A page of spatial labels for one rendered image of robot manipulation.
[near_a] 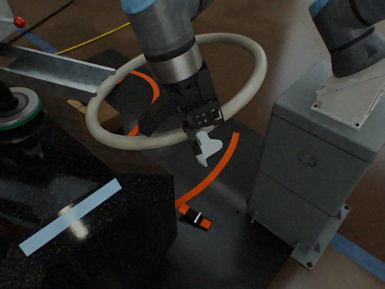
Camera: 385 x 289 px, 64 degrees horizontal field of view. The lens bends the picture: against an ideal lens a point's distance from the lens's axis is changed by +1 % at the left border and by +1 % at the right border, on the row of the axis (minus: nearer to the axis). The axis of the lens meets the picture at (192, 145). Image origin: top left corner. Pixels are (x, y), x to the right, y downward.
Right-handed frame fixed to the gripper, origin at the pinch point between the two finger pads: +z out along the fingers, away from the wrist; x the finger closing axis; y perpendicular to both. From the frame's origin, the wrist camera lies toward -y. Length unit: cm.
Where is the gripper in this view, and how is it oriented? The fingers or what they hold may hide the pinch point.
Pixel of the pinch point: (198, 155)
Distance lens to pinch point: 66.6
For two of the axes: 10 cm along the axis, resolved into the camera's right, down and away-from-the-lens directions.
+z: 2.9, 7.2, 6.3
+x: -1.8, -6.1, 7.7
